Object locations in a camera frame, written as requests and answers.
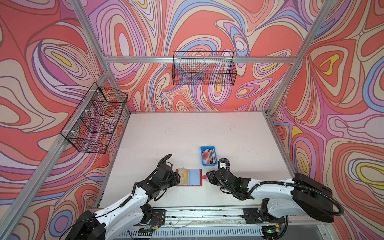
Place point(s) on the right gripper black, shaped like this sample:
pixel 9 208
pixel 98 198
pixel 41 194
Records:
pixel 213 179

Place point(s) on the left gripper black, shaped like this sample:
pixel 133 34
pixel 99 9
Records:
pixel 175 178

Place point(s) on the yellow credit card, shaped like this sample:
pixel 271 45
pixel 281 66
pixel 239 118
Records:
pixel 183 176

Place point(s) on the red leather card holder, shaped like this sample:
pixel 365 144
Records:
pixel 195 178

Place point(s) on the blue plastic card tray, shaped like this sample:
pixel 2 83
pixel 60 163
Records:
pixel 208 147

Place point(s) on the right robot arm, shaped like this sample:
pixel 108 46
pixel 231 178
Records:
pixel 299 196

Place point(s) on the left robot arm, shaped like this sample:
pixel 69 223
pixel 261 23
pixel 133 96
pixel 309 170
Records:
pixel 131 210

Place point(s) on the stack of credit cards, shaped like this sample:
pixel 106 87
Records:
pixel 208 157

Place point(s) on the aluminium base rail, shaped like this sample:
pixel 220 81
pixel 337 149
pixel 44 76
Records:
pixel 233 222

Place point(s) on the black wire basket left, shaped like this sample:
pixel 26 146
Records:
pixel 91 127

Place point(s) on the black wire basket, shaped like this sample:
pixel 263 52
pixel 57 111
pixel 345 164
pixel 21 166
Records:
pixel 91 127
pixel 208 68

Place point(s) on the black wire basket back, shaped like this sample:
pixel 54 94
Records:
pixel 208 68

